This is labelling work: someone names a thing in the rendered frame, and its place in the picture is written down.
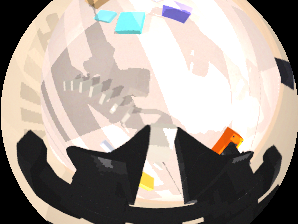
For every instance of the light blue flat block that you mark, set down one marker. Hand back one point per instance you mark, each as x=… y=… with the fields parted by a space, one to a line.
x=130 y=23
x=105 y=16

